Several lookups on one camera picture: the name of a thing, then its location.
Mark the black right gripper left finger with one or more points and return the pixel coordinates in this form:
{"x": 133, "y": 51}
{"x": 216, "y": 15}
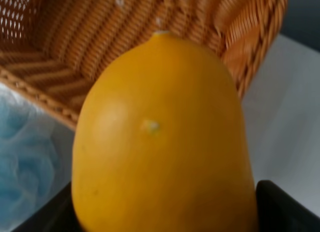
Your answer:
{"x": 57, "y": 215}

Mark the yellow mango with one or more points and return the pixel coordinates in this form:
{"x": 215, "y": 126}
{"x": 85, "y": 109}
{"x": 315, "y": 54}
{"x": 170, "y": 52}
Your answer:
{"x": 160, "y": 145}

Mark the brown wicker basket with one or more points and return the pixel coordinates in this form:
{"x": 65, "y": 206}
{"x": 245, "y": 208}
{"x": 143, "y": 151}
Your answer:
{"x": 51, "y": 51}

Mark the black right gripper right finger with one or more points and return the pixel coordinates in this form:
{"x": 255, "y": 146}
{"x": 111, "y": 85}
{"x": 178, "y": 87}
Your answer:
{"x": 279, "y": 212}

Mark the blue mesh bath sponge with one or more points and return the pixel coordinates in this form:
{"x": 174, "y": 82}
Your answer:
{"x": 28, "y": 159}

